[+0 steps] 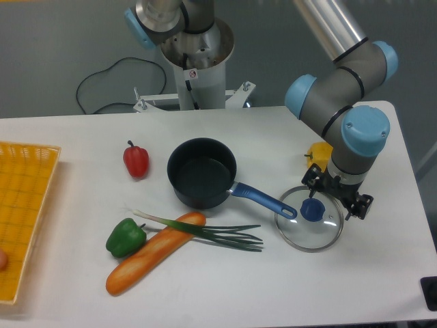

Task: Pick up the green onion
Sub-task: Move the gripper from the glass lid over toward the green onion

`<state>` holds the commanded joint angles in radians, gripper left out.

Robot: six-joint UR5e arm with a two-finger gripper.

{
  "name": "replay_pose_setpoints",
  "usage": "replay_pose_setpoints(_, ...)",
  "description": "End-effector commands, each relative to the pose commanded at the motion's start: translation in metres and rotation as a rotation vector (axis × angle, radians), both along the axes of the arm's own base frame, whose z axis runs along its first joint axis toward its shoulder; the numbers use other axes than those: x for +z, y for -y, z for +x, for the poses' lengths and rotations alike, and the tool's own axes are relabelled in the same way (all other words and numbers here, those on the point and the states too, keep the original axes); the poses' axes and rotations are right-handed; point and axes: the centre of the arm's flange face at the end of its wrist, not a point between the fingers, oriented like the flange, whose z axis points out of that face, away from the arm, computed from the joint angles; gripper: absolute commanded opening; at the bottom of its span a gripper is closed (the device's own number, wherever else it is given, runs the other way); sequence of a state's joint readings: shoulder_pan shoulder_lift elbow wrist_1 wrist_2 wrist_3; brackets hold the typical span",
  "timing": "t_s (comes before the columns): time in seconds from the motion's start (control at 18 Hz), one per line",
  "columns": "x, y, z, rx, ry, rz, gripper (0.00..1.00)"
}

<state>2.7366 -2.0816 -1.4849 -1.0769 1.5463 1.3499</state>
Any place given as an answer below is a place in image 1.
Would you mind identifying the yellow woven basket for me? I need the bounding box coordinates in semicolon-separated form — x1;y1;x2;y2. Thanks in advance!
1;141;61;305

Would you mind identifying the glass lid blue knob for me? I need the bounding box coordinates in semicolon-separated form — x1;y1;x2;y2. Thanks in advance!
274;186;344;253

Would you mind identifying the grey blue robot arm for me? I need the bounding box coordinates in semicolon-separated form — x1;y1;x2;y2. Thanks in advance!
124;1;398;219

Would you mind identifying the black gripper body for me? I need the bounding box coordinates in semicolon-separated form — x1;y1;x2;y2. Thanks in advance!
315;172;363;207

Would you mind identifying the green onion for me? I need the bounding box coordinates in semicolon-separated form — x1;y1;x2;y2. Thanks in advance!
130;209;264;252

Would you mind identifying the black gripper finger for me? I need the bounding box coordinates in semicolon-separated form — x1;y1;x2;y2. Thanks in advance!
345;193;373;221
301;163;322;198

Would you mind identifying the black corner device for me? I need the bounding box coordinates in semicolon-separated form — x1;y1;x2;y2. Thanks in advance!
420;276;437;312

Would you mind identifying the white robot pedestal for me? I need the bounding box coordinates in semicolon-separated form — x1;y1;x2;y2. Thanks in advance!
134;18;256;112

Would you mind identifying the yellow bell pepper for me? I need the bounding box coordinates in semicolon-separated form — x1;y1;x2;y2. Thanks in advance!
305;141;333;172

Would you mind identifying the black saucepan blue handle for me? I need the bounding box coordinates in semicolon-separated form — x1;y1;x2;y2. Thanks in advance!
167;137;298;220

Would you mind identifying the black cable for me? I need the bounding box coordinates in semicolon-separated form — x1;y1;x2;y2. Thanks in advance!
75;56;168;115

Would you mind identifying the red bell pepper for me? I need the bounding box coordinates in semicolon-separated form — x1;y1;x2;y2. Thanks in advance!
123;140;150;178

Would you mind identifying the orange baguette bread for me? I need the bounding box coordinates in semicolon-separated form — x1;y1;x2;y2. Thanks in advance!
105;210;206;296

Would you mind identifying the green bell pepper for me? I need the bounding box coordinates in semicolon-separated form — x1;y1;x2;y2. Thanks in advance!
105;218;147;258

